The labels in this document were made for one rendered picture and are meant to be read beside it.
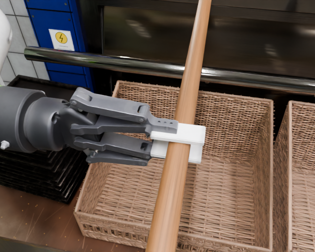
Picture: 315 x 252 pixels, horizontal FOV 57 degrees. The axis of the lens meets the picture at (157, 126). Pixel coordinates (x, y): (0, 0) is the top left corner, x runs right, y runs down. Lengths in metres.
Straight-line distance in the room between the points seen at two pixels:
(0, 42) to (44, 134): 0.18
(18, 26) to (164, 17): 0.51
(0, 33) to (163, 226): 0.38
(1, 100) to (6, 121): 0.03
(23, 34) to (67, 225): 0.68
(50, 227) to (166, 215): 0.78
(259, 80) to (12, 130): 0.42
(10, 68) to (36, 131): 0.92
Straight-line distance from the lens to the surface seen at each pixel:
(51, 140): 0.41
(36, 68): 1.25
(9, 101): 0.43
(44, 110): 0.41
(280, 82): 0.58
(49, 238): 1.05
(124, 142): 0.42
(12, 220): 1.13
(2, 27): 0.53
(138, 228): 0.86
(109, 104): 0.37
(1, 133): 0.44
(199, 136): 0.38
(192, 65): 0.51
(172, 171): 0.35
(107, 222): 0.86
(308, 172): 1.24
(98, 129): 0.39
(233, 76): 0.57
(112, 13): 1.01
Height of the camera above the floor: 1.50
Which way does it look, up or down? 46 degrees down
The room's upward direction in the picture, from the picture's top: straight up
